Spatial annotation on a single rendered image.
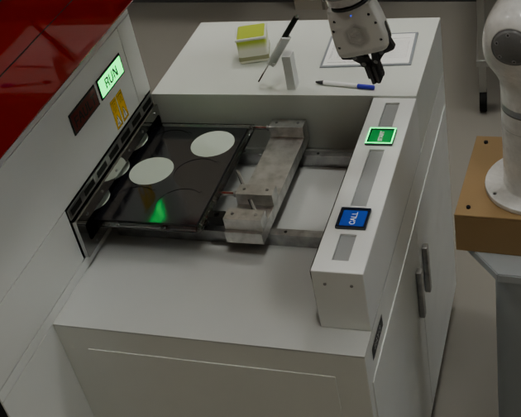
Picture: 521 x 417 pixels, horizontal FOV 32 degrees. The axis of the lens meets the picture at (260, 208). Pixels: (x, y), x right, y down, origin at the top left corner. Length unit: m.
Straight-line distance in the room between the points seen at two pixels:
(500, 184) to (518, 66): 0.34
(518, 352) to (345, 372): 0.49
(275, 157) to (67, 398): 0.67
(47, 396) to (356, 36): 0.91
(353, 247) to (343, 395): 0.28
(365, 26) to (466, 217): 0.40
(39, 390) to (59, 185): 0.40
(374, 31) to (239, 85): 0.51
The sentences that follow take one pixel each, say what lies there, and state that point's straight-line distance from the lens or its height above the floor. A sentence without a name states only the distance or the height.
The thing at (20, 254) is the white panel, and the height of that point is 1.01.
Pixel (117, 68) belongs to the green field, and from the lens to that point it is 2.02.
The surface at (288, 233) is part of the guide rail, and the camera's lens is 1.82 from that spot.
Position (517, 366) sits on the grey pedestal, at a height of 0.48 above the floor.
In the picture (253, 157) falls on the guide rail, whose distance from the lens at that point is 2.08.
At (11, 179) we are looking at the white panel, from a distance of 1.69.
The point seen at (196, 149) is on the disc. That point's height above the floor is 0.90.
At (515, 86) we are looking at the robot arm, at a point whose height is 1.17.
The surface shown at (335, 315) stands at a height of 0.85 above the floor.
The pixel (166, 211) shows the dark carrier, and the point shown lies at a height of 0.90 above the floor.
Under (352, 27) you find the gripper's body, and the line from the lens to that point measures 1.70.
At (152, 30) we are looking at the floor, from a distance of 4.75.
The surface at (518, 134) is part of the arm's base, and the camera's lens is 1.65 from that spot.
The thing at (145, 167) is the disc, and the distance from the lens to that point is 2.03.
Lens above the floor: 2.00
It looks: 37 degrees down
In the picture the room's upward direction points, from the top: 13 degrees counter-clockwise
